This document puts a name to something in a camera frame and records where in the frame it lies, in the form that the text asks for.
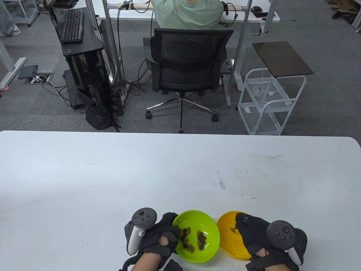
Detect person's right hand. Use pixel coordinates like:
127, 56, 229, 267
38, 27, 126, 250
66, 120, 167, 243
235, 213, 280, 257

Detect person's left hand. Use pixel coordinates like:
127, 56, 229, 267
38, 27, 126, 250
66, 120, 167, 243
140, 212, 181, 258

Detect yellow plastic bowl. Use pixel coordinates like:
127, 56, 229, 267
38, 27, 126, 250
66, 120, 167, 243
217, 211, 253, 259

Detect green plastic bowl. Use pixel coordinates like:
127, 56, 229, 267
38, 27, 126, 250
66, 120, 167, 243
172, 210, 220, 263

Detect pile of dark raisins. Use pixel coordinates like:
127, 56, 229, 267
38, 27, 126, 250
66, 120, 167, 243
180, 227, 207, 252

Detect person's left forearm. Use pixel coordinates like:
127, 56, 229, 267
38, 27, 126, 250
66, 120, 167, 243
131, 252, 164, 271

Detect black backpack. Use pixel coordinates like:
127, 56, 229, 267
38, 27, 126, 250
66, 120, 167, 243
78, 85, 122, 132

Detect white charger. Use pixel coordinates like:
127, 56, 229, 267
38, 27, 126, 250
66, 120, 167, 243
255, 86, 278, 98

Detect brown side table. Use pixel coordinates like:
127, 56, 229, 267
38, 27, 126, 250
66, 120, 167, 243
252, 41, 314, 78

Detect black mesh office chair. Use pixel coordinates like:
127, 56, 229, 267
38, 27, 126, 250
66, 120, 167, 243
143, 28, 234, 134

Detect black computer tower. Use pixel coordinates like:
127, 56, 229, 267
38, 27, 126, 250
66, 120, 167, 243
65, 50, 111, 92

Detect floor socket box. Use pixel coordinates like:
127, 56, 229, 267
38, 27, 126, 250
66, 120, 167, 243
23, 73, 54, 85

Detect black floor plate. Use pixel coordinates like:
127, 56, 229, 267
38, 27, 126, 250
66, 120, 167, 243
18, 65, 39, 80

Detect black standing desk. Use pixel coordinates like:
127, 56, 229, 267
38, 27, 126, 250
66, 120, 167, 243
48, 0, 115, 110

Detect white desk leg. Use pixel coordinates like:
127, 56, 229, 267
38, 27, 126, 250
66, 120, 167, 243
0, 37, 28, 89

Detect white desk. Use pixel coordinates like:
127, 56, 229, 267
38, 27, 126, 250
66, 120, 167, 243
96, 0, 281, 91

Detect black keyboard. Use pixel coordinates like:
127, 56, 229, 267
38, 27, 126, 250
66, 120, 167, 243
61, 11, 84, 44

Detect black shoes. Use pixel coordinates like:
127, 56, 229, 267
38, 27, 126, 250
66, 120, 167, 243
331, 10, 356, 25

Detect beige power strip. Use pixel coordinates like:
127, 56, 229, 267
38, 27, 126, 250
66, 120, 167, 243
117, 2, 153, 10

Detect white rolling cart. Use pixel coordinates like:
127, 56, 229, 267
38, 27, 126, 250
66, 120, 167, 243
11, 0, 40, 27

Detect black wrist strap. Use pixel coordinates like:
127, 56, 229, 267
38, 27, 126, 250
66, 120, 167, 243
164, 260, 182, 271
245, 254, 299, 271

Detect white wire cart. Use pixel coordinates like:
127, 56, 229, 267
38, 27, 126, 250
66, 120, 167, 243
238, 68, 307, 136

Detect white floor cable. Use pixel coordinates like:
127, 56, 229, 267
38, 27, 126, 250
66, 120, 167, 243
39, 76, 86, 113

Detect black looped cable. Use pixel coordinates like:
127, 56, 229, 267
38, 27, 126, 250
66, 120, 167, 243
220, 1, 237, 27

